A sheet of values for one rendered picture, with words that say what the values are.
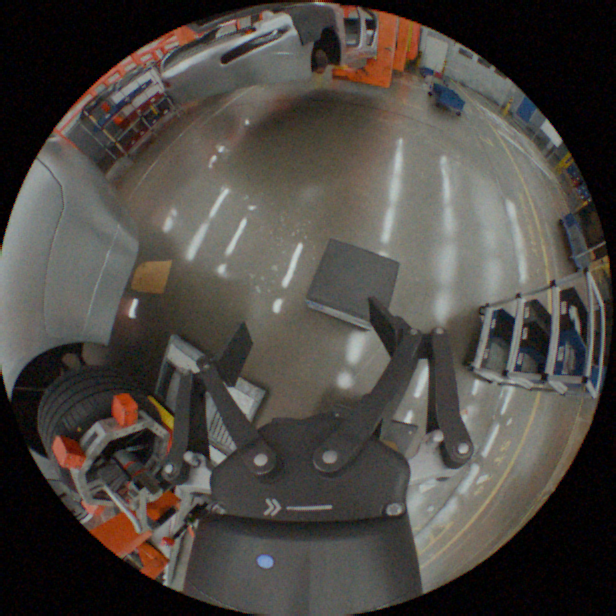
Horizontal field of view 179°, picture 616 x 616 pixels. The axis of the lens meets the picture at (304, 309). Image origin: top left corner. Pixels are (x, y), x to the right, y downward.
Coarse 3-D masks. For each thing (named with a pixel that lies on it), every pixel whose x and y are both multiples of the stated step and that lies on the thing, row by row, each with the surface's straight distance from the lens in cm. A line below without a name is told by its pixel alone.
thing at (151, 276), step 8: (144, 264) 226; (152, 264) 214; (160, 264) 204; (168, 264) 194; (136, 272) 230; (144, 272) 220; (152, 272) 209; (160, 272) 199; (168, 272) 190; (136, 280) 226; (144, 280) 215; (152, 280) 205; (160, 280) 195; (136, 288) 223; (144, 288) 212; (152, 288) 201; (160, 288) 191
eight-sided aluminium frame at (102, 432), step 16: (144, 416) 87; (96, 432) 79; (112, 432) 77; (128, 432) 83; (160, 432) 100; (96, 448) 79; (160, 448) 112; (160, 464) 121; (80, 480) 90; (96, 496) 113
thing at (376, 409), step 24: (408, 336) 14; (408, 360) 12; (384, 384) 10; (408, 384) 14; (360, 408) 9; (384, 408) 9; (336, 432) 8; (360, 432) 8; (384, 432) 11; (336, 456) 7
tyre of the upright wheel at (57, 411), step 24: (72, 384) 89; (96, 384) 87; (120, 384) 91; (48, 408) 93; (72, 408) 82; (96, 408) 80; (144, 408) 95; (48, 432) 92; (72, 432) 83; (72, 480) 104
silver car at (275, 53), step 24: (264, 24) 201; (288, 24) 204; (360, 24) 384; (192, 48) 353; (216, 48) 209; (240, 48) 196; (264, 48) 194; (288, 48) 199; (312, 48) 215; (336, 48) 286; (360, 48) 375; (168, 72) 259; (192, 72) 225; (216, 72) 208; (240, 72) 200; (264, 72) 198; (288, 72) 203; (312, 72) 259; (192, 96) 246
